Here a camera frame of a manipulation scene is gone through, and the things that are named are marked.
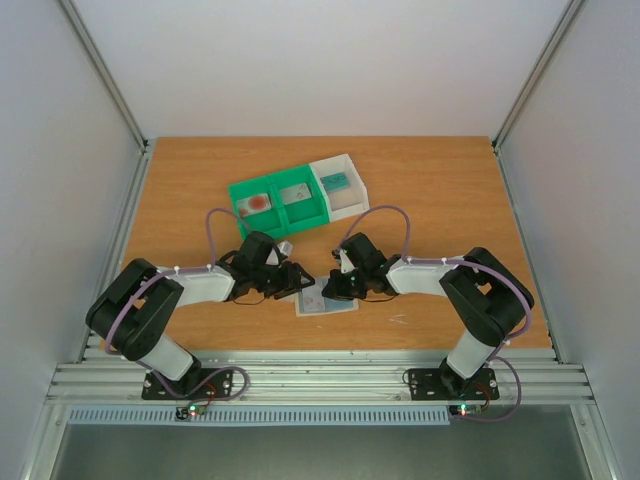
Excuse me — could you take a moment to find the controller board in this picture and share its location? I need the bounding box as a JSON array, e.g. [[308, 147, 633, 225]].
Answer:
[[449, 403, 485, 417], [175, 405, 208, 421]]

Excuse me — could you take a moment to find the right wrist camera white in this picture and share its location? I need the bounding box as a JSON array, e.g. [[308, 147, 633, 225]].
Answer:
[[332, 247, 356, 274]]

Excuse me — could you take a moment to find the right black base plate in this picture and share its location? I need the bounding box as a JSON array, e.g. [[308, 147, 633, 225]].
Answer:
[[402, 368, 500, 401]]

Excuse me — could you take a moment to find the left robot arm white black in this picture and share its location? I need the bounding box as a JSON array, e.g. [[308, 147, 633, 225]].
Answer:
[[85, 232, 315, 398]]

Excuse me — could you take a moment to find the left controller board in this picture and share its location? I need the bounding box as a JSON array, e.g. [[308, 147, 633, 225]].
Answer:
[[175, 405, 208, 421]]

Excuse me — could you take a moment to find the beige card holder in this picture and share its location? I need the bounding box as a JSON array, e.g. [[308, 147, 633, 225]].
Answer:
[[295, 276, 359, 317]]

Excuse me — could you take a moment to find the middle green bin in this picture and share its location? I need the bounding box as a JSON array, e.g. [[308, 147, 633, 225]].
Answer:
[[268, 164, 329, 235]]

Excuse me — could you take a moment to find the white bin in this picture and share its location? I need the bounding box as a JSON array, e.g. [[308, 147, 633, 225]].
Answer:
[[309, 154, 370, 222]]

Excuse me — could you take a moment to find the teal card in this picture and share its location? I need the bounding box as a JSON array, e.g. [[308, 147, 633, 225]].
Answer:
[[320, 172, 350, 193]]

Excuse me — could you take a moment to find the left aluminium corner post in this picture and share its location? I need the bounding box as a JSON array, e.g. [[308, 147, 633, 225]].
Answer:
[[54, 0, 150, 153]]

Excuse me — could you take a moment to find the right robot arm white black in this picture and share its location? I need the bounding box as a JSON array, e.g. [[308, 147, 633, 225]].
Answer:
[[322, 233, 535, 399]]

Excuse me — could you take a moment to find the aluminium rail frame front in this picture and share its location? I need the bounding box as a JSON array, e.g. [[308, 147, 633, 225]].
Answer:
[[45, 348, 595, 405]]

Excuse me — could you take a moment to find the aluminium corner post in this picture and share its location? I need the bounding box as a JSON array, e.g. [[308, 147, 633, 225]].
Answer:
[[54, 0, 150, 153], [491, 0, 587, 151]]

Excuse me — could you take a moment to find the right controller board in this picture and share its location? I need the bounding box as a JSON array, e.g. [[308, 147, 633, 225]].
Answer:
[[449, 403, 485, 417]]

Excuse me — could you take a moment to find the card with red circle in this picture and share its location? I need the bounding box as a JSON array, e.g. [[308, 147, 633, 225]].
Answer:
[[236, 193, 272, 217]]

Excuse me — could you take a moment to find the green bin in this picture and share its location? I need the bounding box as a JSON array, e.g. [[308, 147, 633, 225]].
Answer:
[[228, 176, 287, 239], [268, 164, 329, 235]]

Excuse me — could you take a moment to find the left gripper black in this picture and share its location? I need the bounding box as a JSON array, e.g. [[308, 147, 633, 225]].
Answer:
[[253, 262, 316, 300]]

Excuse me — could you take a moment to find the right aluminium corner post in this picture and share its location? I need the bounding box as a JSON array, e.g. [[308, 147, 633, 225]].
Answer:
[[491, 0, 587, 151]]

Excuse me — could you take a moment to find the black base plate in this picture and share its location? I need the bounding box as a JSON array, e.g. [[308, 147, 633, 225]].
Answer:
[[141, 368, 234, 401], [402, 368, 500, 401]]

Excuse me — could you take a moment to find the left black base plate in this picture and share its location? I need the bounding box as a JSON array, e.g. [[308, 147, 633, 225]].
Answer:
[[141, 368, 234, 401]]

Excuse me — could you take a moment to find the grey slotted cable duct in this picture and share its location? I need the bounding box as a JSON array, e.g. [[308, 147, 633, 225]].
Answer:
[[68, 405, 450, 427]]

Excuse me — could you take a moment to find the grey card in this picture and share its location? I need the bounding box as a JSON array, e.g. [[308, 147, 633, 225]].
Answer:
[[279, 182, 312, 205]]

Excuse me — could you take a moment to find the left green bin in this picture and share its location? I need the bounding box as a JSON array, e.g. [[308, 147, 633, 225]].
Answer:
[[228, 176, 287, 239]]

